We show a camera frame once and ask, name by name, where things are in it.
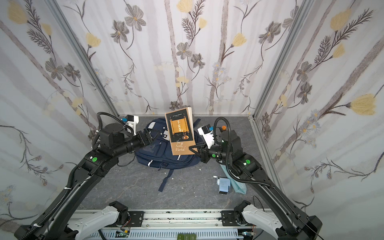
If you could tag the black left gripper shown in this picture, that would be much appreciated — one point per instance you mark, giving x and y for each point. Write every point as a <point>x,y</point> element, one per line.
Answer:
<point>146,136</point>

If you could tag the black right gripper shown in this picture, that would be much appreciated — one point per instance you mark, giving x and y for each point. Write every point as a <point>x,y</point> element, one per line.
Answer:
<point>204,154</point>

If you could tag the navy blue student backpack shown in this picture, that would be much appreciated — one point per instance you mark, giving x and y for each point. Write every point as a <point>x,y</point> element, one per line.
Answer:
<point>159,154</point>

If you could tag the brown hardcover book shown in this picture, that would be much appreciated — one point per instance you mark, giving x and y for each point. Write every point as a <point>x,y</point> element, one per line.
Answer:
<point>181,131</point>

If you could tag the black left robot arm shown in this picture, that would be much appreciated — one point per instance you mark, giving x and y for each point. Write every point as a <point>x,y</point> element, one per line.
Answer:
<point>52,224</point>

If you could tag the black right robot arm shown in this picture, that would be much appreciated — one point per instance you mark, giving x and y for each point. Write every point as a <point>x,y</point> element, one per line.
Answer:
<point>287,221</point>

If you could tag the small light blue box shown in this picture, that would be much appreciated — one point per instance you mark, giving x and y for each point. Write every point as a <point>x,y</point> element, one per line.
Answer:
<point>224,185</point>

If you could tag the light teal pencil pouch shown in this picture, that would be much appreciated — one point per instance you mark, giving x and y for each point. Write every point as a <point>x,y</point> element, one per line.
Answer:
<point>238,187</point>

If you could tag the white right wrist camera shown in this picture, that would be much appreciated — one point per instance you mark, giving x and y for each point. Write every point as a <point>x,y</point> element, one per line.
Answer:
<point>207,133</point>

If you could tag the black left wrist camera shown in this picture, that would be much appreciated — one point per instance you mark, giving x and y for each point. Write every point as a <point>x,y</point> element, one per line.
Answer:
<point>130,122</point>

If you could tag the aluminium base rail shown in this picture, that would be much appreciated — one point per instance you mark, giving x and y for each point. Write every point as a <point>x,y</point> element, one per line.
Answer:
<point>176,225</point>

